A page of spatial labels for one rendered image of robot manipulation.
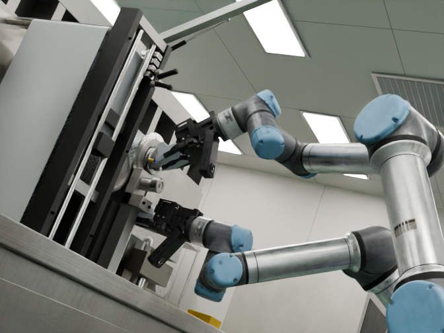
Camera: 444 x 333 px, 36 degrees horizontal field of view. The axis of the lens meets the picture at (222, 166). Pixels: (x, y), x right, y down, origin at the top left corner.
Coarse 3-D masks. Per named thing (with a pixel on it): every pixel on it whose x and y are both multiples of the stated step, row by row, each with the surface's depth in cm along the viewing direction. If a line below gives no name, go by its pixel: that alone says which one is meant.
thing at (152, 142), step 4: (148, 140) 181; (152, 140) 181; (156, 140) 183; (144, 144) 179; (148, 144) 180; (152, 144) 182; (156, 144) 183; (144, 148) 179; (148, 148) 180; (140, 152) 178; (144, 152) 179; (140, 156) 178; (140, 160) 178; (140, 164) 179; (152, 176) 185
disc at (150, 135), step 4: (152, 132) 182; (144, 136) 179; (148, 136) 180; (152, 136) 182; (156, 136) 183; (160, 136) 185; (140, 140) 178; (144, 140) 179; (160, 140) 185; (140, 144) 178; (136, 148) 177; (140, 148) 178; (136, 152) 177; (136, 156) 177; (136, 160) 178; (132, 164) 177; (136, 164) 178; (132, 168) 177; (160, 172) 188
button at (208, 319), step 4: (188, 312) 175; (192, 312) 174; (196, 312) 174; (196, 316) 174; (200, 316) 173; (204, 316) 173; (208, 316) 172; (212, 316) 173; (204, 320) 172; (208, 320) 172; (212, 320) 173; (216, 320) 175; (212, 324) 173; (216, 324) 175; (220, 324) 177
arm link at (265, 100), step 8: (256, 96) 173; (264, 96) 172; (272, 96) 172; (240, 104) 174; (248, 104) 173; (256, 104) 171; (264, 104) 172; (272, 104) 171; (232, 112) 174; (240, 112) 173; (248, 112) 171; (272, 112) 172; (280, 112) 174; (240, 120) 173; (240, 128) 174
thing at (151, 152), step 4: (152, 148) 181; (156, 148) 181; (148, 152) 180; (152, 152) 180; (156, 152) 181; (144, 156) 180; (148, 156) 179; (152, 156) 180; (156, 156) 182; (144, 160) 180; (144, 164) 180; (148, 164) 179; (148, 168) 180; (148, 172) 181; (152, 172) 181; (156, 172) 183
